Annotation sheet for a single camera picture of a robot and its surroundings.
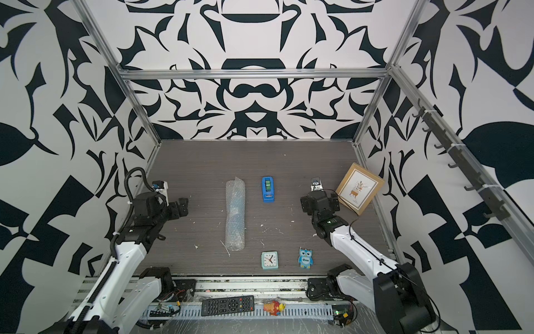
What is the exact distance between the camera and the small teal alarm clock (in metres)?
0.79

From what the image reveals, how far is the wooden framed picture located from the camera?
0.89 metres

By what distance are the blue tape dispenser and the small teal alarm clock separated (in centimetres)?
23

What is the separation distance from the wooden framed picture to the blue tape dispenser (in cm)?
30
